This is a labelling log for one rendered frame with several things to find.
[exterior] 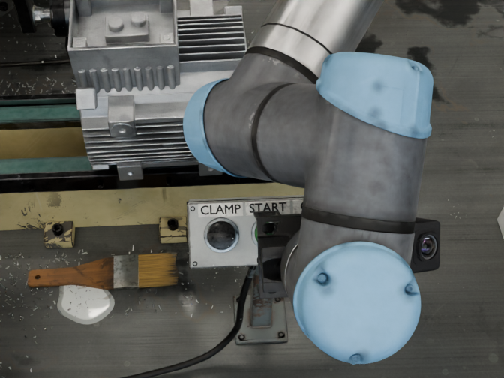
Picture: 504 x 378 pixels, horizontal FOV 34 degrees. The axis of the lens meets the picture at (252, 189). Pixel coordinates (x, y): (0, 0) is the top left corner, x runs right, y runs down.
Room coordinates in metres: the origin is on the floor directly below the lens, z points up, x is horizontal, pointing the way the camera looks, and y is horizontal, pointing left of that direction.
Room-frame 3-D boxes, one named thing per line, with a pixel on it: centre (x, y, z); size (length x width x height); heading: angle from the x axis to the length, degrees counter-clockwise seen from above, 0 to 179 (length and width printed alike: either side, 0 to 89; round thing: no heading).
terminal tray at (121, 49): (0.66, 0.15, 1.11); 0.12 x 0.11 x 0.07; 96
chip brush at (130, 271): (0.51, 0.20, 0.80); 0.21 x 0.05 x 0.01; 97
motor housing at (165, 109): (0.67, 0.11, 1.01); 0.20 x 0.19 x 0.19; 96
